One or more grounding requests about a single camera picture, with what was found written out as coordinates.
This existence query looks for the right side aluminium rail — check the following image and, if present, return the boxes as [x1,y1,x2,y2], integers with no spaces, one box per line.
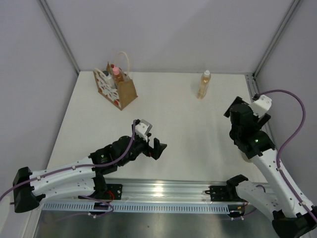
[245,73,283,172]

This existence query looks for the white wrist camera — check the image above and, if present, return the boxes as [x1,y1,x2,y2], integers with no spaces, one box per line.
[249,95,272,118]
[135,119,153,142]

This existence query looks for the white slotted cable duct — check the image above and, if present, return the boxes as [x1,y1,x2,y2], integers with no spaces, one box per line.
[42,201,230,214]

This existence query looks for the amber liquid clear bottle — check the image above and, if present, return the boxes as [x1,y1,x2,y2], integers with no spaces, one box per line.
[197,70,211,99]

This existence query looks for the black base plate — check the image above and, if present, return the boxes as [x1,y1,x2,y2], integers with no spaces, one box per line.
[204,185,244,202]
[88,183,123,200]

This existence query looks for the white bottle black cap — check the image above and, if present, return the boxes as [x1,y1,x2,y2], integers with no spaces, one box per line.
[103,70,116,89]

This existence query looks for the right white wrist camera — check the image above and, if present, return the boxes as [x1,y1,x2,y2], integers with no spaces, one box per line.
[249,95,272,118]

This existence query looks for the pink capped small bottle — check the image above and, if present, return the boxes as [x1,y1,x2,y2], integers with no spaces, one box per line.
[112,66,124,84]

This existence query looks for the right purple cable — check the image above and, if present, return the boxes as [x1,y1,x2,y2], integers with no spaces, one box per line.
[229,89,317,220]

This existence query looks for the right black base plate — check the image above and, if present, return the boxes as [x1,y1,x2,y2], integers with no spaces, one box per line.
[204,185,244,202]

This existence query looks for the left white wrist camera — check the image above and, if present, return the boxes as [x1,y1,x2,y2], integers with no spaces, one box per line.
[135,119,153,142]

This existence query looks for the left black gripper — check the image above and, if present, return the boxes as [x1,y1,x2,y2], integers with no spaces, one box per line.
[118,132,166,167]

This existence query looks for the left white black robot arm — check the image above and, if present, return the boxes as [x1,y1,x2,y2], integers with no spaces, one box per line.
[12,135,167,213]

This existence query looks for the left aluminium frame post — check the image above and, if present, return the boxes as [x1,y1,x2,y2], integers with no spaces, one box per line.
[37,0,81,75]

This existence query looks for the right aluminium frame post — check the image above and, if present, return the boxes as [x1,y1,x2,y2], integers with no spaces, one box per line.
[253,0,304,79]

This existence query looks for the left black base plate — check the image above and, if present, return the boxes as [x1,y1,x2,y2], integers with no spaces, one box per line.
[88,183,123,200]

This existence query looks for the purple cable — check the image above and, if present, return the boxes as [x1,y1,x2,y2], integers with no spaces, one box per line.
[229,89,317,220]
[0,119,139,220]

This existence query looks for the aluminium frame post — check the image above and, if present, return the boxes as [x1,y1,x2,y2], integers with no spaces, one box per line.
[37,0,81,75]
[253,0,304,79]

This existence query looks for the aluminium mounting rail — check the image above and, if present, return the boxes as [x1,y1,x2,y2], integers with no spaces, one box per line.
[32,178,268,203]

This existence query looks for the brown canvas tote bag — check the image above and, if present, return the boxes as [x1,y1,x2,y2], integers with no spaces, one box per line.
[93,51,138,110]

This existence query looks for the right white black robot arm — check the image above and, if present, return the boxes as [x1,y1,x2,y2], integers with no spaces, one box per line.
[224,95,317,238]

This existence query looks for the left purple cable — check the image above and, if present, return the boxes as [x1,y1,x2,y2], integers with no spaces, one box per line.
[0,119,139,220]

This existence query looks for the cream capped white bottle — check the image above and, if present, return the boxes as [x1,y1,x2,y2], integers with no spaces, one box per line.
[241,153,251,163]

